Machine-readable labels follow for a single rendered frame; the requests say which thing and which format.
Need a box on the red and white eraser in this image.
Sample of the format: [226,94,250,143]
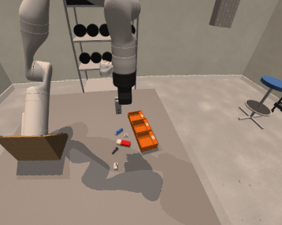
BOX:
[117,139,131,146]

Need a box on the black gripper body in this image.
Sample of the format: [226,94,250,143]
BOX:
[99,55,137,105]

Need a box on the orange rack of bins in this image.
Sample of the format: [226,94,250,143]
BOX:
[128,110,158,152]

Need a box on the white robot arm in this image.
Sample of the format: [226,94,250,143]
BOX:
[19,0,141,136]

